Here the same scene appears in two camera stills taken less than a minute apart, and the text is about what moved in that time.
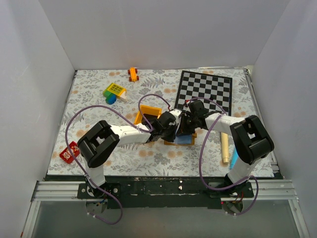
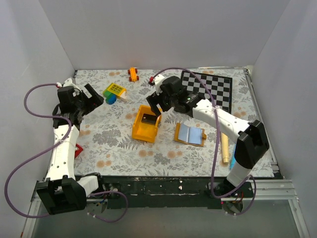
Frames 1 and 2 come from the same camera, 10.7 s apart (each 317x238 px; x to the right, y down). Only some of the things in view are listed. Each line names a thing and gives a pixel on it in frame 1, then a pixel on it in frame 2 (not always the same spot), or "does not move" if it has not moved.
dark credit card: [183, 139] -> [149, 119]
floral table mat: [116, 96] does not move
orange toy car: [132, 72] does not move
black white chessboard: [215, 91] does not move
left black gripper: [172, 137] -> [96, 99]
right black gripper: [184, 117] -> [152, 100]
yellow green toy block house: [113, 91] does not move
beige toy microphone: [225, 147] does not move
